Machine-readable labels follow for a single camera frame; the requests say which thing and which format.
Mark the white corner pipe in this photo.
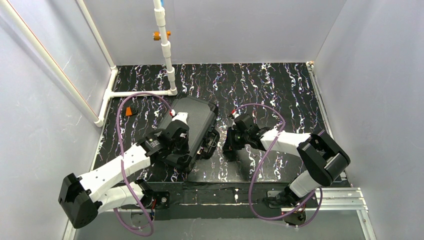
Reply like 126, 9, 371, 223
76, 0, 173, 128

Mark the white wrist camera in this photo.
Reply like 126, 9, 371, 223
171, 112, 188, 125
228, 111, 240, 120

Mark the orange clamp on pole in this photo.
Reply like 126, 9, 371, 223
152, 31, 172, 41

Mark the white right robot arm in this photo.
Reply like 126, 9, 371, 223
222, 113, 351, 207

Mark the black poker set case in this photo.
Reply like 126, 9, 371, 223
157, 93, 220, 173

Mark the orange black small clip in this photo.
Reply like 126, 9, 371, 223
121, 106, 138, 117

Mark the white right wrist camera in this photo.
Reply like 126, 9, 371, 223
228, 111, 240, 120

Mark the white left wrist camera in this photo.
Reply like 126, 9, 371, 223
171, 112, 188, 125

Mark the white pvc pole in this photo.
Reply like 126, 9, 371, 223
153, 0, 178, 96

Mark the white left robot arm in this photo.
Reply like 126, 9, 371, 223
58, 112, 190, 229

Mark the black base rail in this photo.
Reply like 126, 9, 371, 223
76, 180, 319, 221

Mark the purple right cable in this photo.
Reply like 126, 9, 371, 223
229, 103, 324, 229

